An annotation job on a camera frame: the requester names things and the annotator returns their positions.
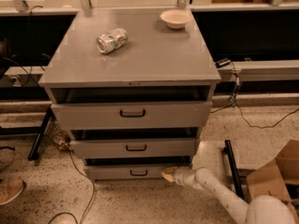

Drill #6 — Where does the grey bottom drawer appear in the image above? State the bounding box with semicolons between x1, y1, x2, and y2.
83;156;192;181

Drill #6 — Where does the grey drawer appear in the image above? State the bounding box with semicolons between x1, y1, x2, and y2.
83;156;192;181
50;87;213;131
70;127;198;159

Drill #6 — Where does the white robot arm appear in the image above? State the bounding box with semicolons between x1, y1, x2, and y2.
162;166;296;224

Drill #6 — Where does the grey middle drawer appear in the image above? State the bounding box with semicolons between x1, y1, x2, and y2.
70;127;198;159

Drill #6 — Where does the grey top drawer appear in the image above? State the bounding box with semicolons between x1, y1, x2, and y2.
50;87;213;131

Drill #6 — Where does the grey drawer cabinet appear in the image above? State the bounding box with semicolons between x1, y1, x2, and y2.
39;7;222;173

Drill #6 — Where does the black table leg right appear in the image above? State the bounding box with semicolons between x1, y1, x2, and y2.
224;140;244;199

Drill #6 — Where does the black table leg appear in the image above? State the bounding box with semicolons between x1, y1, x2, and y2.
0;107;53;161
224;140;244;199

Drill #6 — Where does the cardboard box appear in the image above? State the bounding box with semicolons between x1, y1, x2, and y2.
246;139;299;224

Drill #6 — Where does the black power adapter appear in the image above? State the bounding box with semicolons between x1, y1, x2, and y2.
216;58;231;68

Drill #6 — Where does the black table leg left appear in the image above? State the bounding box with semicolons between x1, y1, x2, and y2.
0;107;53;161

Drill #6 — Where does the crushed soda can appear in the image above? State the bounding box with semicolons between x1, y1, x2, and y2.
96;28;128;54

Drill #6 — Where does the white paper bowl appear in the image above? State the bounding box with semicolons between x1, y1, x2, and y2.
160;9;192;30

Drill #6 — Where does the tan shoe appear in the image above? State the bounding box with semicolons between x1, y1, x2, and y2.
0;179;25;205

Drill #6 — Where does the black floor cable right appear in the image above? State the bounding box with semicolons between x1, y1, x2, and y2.
210;75;299;131

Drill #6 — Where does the black floor cable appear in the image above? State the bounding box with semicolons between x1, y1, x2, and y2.
210;75;299;131
47;149;96;224

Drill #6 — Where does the black floor cable left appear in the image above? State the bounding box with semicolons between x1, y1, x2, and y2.
47;149;96;224

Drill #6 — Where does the black hanging cable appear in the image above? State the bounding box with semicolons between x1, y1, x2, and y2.
0;5;52;89

